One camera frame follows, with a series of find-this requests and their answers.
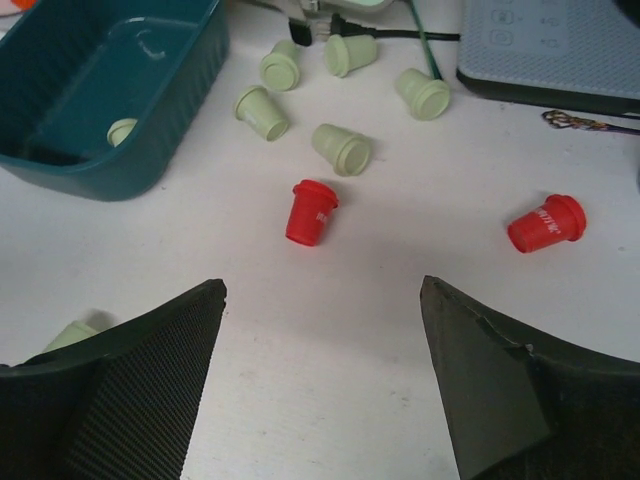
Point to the grey induction cooker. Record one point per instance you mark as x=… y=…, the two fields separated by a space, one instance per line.
x=574 y=55

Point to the green coffee capsule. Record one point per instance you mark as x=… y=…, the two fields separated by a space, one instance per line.
x=425 y=97
x=279 y=70
x=255 y=107
x=119 y=130
x=346 y=151
x=74 y=332
x=342 y=54

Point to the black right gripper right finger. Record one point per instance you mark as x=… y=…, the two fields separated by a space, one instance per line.
x=523 y=404

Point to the teal plastic storage basket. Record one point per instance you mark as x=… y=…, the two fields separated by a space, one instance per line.
x=70 y=69

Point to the red coffee capsule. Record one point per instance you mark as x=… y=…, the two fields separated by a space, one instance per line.
x=560 y=218
x=312 y=207

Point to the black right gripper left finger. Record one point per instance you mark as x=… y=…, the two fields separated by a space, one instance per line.
x=121 y=404

